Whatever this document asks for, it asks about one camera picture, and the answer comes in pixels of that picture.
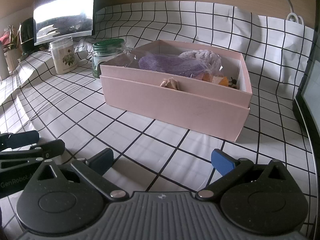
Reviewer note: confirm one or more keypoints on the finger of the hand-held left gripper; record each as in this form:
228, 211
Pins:
50, 148
22, 138

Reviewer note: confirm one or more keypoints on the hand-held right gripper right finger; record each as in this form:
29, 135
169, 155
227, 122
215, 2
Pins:
222, 163

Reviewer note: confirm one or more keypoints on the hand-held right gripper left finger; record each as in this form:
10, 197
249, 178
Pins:
102, 158

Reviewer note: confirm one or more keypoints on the pink cardboard box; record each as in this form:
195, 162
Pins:
180, 105

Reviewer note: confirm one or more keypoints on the black hair clip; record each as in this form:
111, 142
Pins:
233, 81

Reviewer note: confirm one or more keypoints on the lavender fluffy towel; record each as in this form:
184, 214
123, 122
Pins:
200, 55

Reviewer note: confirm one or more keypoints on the white checkered tablecloth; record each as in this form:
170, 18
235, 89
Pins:
162, 142

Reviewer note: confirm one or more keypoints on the potted flower plant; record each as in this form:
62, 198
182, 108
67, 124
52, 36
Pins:
12, 55

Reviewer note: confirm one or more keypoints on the clear jar beige lid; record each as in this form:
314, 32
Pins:
63, 57

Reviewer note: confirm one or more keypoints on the glass jar green lid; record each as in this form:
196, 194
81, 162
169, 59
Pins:
107, 46

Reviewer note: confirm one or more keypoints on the dark framed laptop screen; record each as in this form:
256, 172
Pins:
310, 90

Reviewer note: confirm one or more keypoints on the curved black monitor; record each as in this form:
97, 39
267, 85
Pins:
62, 10

